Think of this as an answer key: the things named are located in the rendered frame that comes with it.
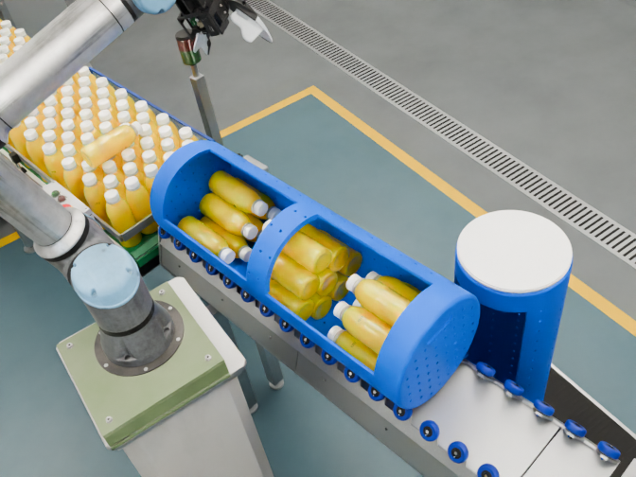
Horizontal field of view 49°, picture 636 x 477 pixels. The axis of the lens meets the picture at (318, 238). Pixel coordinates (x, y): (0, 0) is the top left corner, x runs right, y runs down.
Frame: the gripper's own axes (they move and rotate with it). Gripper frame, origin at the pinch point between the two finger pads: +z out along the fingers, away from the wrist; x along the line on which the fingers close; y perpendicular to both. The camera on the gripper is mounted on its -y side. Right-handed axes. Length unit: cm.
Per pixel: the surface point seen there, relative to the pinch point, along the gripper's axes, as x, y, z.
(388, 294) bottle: 20, 29, 48
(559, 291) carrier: 50, 10, 80
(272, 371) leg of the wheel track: -63, 10, 141
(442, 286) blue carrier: 32, 27, 47
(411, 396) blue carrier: 25, 47, 59
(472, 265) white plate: 31, 8, 70
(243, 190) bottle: -26, -2, 46
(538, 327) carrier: 44, 15, 89
